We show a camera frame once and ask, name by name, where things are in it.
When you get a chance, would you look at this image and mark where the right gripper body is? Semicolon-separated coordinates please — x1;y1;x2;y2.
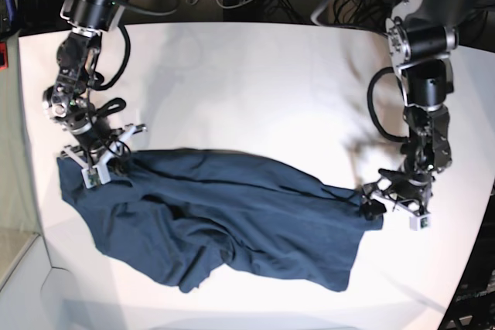
43;30;128;156

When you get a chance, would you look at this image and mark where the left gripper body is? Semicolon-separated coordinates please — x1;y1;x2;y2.
379;105;452;206

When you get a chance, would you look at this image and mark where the dark blue t-shirt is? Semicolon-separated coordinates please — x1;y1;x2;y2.
57;150;384;293

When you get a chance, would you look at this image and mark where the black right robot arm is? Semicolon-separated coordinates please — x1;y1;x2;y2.
43;0;131;172

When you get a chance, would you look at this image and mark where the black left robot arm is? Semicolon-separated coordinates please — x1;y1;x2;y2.
360;0;478;222

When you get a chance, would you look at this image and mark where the red black device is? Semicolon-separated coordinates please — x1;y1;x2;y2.
0;42;9;70

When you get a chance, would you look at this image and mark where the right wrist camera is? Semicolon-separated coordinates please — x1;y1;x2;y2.
81;167;111;189

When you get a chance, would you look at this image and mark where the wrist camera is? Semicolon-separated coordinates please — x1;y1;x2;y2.
409;214;431;231
81;167;111;189

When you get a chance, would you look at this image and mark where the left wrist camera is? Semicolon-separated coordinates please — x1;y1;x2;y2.
409;214;431;231

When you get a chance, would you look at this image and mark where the blue handled tool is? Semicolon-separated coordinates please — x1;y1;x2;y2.
5;0;17;23

